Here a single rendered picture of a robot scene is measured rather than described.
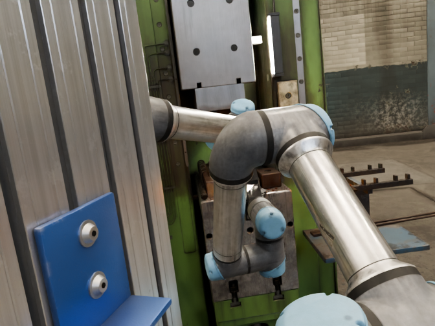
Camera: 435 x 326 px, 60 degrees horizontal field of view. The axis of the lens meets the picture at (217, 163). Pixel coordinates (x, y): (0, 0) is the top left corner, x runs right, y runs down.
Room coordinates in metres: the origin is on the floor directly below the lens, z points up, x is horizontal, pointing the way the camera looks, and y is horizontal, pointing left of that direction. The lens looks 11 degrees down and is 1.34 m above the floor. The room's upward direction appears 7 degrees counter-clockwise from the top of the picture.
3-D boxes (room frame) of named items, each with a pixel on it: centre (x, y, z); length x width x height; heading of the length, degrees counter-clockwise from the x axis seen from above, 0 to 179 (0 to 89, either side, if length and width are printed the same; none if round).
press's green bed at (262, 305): (1.76, -0.08, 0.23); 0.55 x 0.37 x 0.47; 5
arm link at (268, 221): (0.97, -0.12, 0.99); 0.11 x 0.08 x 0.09; 5
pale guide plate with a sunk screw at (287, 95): (1.70, -0.34, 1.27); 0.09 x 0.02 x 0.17; 95
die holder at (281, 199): (1.76, -0.08, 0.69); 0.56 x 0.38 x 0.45; 5
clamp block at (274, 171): (1.61, -0.22, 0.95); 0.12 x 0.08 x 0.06; 5
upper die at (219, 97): (1.75, -0.02, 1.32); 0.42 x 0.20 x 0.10; 5
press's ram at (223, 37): (1.75, -0.07, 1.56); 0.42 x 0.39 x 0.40; 5
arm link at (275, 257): (0.97, -0.10, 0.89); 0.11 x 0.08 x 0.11; 103
